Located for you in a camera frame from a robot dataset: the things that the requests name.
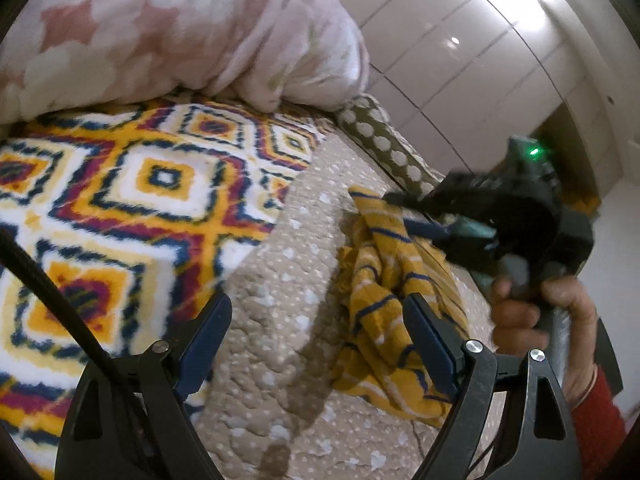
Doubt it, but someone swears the white glossy wardrobe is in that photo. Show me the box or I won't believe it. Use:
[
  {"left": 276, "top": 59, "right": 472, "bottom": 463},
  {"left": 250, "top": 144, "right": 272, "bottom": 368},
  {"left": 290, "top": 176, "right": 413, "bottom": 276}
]
[{"left": 330, "top": 0, "right": 640, "bottom": 196}]

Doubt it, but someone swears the diamond patterned fleece blanket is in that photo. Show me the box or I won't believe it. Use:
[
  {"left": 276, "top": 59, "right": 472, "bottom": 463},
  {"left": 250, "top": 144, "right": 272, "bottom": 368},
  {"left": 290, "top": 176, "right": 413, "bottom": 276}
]
[{"left": 0, "top": 100, "right": 333, "bottom": 466}]

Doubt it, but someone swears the pink floral duvet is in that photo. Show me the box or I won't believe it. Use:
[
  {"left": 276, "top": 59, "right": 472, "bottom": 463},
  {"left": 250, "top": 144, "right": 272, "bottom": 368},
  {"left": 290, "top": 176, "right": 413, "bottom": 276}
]
[{"left": 0, "top": 0, "right": 371, "bottom": 126}]

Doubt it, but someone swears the olive hedgehog print bolster pillow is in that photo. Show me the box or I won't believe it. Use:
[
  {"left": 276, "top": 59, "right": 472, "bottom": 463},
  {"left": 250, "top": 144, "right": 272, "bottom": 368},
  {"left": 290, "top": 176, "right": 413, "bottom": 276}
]
[{"left": 337, "top": 94, "right": 446, "bottom": 198}]

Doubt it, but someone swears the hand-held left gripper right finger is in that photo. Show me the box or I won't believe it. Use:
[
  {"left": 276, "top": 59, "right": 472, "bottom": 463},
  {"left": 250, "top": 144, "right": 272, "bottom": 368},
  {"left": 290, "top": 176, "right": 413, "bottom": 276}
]
[{"left": 402, "top": 292, "right": 583, "bottom": 480}]

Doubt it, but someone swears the beige quilted bedspread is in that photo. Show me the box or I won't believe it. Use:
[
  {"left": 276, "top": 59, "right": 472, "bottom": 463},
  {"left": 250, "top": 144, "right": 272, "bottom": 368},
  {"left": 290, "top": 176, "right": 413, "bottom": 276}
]
[{"left": 185, "top": 132, "right": 506, "bottom": 480}]

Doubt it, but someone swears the person's right forearm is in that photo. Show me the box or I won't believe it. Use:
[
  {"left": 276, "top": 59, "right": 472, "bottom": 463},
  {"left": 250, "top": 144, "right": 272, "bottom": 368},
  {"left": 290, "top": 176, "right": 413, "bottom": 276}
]
[{"left": 567, "top": 365, "right": 628, "bottom": 480}]

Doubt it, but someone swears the yellow striped sweater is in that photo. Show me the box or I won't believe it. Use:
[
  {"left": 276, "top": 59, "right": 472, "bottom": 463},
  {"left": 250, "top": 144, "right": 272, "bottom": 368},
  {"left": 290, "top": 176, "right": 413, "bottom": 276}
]
[{"left": 330, "top": 185, "right": 473, "bottom": 428}]

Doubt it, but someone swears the person's right hand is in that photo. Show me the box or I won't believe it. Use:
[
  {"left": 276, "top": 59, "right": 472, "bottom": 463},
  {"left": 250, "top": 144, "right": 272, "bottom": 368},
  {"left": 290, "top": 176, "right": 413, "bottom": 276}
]
[{"left": 490, "top": 277, "right": 598, "bottom": 401}]

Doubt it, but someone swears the black cable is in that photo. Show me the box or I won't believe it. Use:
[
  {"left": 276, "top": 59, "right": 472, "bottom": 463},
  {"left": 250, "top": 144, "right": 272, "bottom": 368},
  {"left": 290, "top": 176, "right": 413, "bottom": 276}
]
[{"left": 0, "top": 227, "right": 161, "bottom": 480}]

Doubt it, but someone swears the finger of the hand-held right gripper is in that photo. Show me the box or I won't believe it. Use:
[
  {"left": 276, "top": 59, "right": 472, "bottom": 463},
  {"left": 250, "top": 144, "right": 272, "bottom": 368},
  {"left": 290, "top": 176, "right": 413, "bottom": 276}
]
[
  {"left": 402, "top": 219, "right": 496, "bottom": 251},
  {"left": 384, "top": 191, "right": 451, "bottom": 218}
]

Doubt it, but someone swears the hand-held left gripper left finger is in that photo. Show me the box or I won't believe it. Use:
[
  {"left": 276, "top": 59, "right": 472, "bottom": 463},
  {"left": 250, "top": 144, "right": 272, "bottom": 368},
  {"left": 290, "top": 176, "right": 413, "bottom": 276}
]
[{"left": 54, "top": 291, "right": 233, "bottom": 480}]

